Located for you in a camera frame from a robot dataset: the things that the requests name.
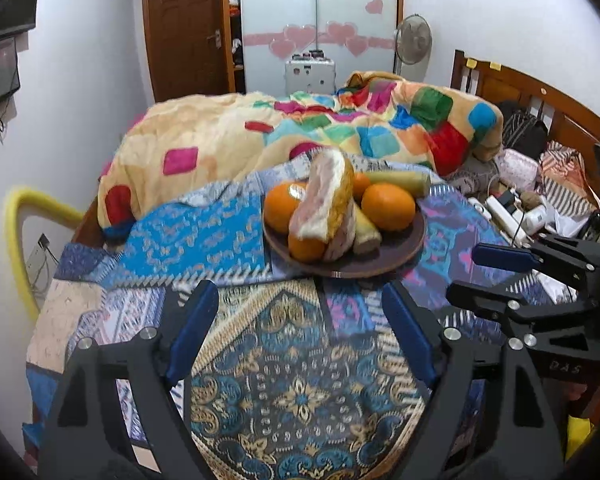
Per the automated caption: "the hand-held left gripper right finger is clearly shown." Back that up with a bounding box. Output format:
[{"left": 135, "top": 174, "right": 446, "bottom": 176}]
[{"left": 381, "top": 281, "right": 566, "bottom": 480}]

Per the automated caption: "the colourful patchwork blanket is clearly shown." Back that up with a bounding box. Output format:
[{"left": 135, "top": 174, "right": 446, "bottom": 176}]
[{"left": 99, "top": 71, "right": 505, "bottom": 241}]

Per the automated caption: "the purple plate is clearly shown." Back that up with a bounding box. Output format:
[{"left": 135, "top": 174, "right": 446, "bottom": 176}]
[{"left": 261, "top": 205, "right": 427, "bottom": 279}]

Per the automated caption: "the pink floral cloth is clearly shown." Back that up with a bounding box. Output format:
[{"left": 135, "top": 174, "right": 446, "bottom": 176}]
[{"left": 495, "top": 150, "right": 538, "bottom": 191}]

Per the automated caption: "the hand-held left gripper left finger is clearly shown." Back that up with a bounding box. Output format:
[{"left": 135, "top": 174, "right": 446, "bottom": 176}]
[{"left": 39, "top": 280, "right": 221, "bottom": 480}]

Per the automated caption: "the pink pork belly slab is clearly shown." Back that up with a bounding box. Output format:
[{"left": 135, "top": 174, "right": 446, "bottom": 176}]
[{"left": 288, "top": 149, "right": 357, "bottom": 262}]

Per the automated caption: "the standing electric fan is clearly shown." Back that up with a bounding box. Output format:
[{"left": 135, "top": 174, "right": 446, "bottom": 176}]
[{"left": 392, "top": 14, "right": 433, "bottom": 78}]

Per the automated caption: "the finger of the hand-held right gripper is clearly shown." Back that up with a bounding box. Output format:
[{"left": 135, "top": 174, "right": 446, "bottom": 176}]
[
  {"left": 446, "top": 280, "right": 600, "bottom": 356},
  {"left": 472, "top": 234, "right": 600, "bottom": 306}
]

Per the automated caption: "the plain large orange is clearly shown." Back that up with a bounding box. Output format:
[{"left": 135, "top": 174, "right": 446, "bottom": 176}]
[{"left": 361, "top": 183, "right": 417, "bottom": 232}]

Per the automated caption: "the large orange with sticker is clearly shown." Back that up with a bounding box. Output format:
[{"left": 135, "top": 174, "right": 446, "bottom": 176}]
[{"left": 264, "top": 181, "right": 308, "bottom": 233}]

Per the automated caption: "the blue patterned bed sheet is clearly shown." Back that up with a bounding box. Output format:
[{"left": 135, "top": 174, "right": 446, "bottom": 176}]
[{"left": 22, "top": 167, "right": 571, "bottom": 480}]

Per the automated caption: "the striped cloth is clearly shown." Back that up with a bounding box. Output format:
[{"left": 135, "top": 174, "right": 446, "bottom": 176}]
[{"left": 540, "top": 142, "right": 600, "bottom": 211}]

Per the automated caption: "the black backpack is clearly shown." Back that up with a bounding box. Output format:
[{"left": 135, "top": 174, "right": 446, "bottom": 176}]
[{"left": 500, "top": 102, "right": 551, "bottom": 158}]

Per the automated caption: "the white hard case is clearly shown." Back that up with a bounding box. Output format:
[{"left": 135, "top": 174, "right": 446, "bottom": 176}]
[{"left": 285, "top": 57, "right": 337, "bottom": 96}]

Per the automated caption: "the white power strip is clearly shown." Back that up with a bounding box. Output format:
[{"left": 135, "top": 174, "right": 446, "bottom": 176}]
[{"left": 467, "top": 197, "right": 526, "bottom": 246}]

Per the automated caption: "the brown wooden door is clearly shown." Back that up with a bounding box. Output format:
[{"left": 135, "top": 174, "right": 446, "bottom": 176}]
[{"left": 142, "top": 0, "right": 228, "bottom": 103}]

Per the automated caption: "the white bottle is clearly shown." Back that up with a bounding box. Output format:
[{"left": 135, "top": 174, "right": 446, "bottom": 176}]
[{"left": 525, "top": 205, "right": 548, "bottom": 233}]

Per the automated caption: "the wooden headboard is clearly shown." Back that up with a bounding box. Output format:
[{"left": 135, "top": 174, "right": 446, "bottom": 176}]
[{"left": 450, "top": 49, "right": 600, "bottom": 181}]

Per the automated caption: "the yellow foam tube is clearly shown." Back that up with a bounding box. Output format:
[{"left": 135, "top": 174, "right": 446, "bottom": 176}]
[{"left": 4, "top": 186, "right": 86, "bottom": 323}]

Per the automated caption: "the wooden wardrobe with heart stickers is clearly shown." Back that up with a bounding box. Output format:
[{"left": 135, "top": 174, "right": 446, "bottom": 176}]
[{"left": 222, "top": 0, "right": 406, "bottom": 98}]

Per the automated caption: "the grey cloth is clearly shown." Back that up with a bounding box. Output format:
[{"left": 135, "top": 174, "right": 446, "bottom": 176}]
[{"left": 447, "top": 157, "right": 501, "bottom": 191}]

